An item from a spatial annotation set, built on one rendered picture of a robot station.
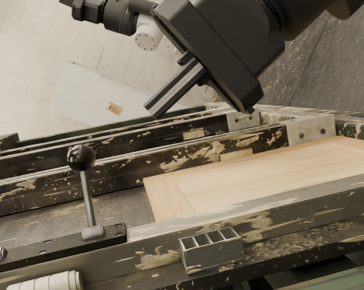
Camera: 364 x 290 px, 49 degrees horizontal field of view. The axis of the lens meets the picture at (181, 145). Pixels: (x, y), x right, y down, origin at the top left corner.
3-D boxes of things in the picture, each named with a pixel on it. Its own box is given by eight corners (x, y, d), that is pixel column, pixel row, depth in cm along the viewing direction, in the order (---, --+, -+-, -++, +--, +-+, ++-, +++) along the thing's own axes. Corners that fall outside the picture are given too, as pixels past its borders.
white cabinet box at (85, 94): (230, 127, 482) (65, 61, 441) (211, 170, 490) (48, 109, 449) (219, 119, 541) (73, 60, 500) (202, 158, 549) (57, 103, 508)
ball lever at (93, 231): (108, 237, 48) (91, 137, 52) (76, 245, 47) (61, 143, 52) (112, 242, 51) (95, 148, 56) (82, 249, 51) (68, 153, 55)
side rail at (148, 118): (208, 123, 240) (205, 105, 238) (21, 161, 225) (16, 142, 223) (205, 122, 247) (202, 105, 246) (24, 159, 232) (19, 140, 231)
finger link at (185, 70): (148, 111, 37) (195, 65, 37) (150, 113, 34) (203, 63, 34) (135, 99, 37) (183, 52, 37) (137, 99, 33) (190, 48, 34)
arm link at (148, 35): (130, 18, 109) (169, 30, 109) (116, 45, 104) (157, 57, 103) (129, -17, 100) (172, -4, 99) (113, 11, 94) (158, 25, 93)
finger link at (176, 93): (150, 113, 34) (203, 63, 34) (148, 111, 37) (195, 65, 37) (164, 126, 34) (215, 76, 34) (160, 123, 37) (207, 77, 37)
